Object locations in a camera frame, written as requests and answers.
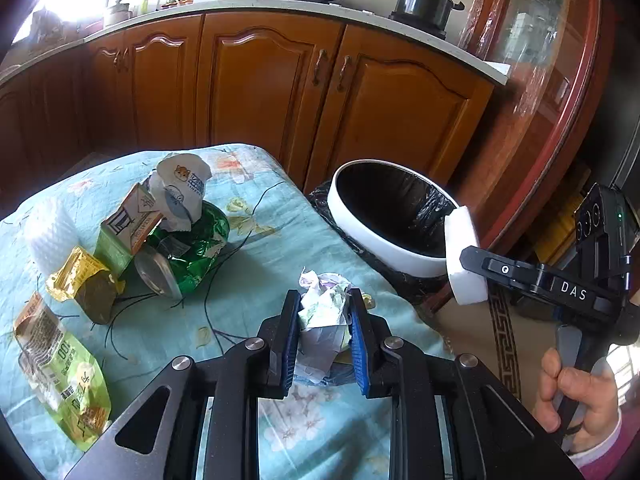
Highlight person's right hand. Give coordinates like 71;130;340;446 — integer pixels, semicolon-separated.
533;348;618;453

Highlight white rimmed trash bin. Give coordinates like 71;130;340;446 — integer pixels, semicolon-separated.
307;159;458;306

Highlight light blue floral tablecloth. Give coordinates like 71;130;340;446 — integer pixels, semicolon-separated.
1;144;445;479

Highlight green milk carton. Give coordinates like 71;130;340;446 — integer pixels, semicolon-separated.
94;183;163;278

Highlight wooden lower kitchen cabinets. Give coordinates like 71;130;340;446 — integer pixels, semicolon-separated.
1;10;494;214

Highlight green spout drink pouch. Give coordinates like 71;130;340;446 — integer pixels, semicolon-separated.
13;292;112;452

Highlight white paper ball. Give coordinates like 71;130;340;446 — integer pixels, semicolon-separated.
294;270;352;385

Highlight white foam fruit net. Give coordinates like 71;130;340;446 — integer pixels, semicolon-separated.
24;198;80;276

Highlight yellow snack wrapper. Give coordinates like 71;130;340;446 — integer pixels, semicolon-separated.
46;246;126;325

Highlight green foil snack bag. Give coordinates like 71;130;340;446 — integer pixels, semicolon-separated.
143;200;230;299

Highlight crushed silver can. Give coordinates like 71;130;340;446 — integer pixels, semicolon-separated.
134;245;183;300

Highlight printed paper cup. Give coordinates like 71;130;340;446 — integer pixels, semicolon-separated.
149;153;212;232

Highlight red-framed glass door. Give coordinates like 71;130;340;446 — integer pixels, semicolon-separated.
451;0;617;254

